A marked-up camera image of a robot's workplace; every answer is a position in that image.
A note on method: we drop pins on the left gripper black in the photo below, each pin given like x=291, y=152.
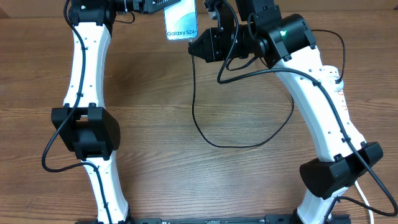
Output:
x=150, y=5

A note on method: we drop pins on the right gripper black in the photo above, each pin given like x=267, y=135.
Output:
x=208, y=39

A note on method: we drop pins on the Samsung Galaxy smartphone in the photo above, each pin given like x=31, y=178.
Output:
x=181, y=20

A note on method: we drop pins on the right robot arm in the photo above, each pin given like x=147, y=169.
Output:
x=289, y=48

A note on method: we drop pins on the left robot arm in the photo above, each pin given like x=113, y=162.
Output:
x=83, y=123

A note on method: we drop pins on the white charger plug adapter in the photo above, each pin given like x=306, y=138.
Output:
x=332, y=77

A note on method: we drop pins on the white power strip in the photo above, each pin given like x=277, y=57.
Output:
x=338, y=99

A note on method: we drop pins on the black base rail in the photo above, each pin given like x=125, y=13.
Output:
x=268, y=219

